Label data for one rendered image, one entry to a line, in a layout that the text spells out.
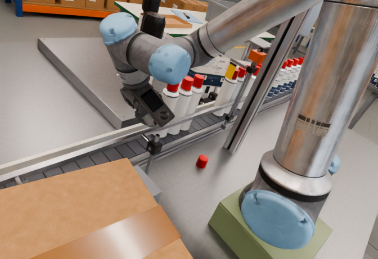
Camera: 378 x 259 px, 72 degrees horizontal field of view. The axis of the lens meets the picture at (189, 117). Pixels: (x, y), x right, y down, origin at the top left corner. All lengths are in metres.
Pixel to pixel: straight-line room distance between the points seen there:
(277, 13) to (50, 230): 0.47
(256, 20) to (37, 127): 0.69
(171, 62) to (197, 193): 0.44
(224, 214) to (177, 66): 0.38
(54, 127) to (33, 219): 0.60
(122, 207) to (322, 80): 0.30
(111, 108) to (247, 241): 0.59
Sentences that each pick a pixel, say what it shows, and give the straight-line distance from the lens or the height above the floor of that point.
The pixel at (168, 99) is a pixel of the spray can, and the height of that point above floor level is 1.03.
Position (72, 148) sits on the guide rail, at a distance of 0.72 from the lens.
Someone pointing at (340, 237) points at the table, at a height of 0.83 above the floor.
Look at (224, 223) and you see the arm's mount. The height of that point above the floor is 0.88.
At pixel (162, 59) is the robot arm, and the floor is 1.22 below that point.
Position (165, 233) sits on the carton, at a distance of 0.34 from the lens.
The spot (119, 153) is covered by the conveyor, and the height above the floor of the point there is 0.88.
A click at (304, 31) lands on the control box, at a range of 0.86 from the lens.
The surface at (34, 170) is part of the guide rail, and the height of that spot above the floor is 0.96.
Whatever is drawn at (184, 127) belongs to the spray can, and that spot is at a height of 0.90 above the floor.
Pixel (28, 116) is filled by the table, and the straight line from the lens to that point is 0.96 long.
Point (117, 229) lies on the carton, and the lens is 0.33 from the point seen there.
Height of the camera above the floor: 1.40
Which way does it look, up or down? 32 degrees down
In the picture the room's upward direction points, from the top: 20 degrees clockwise
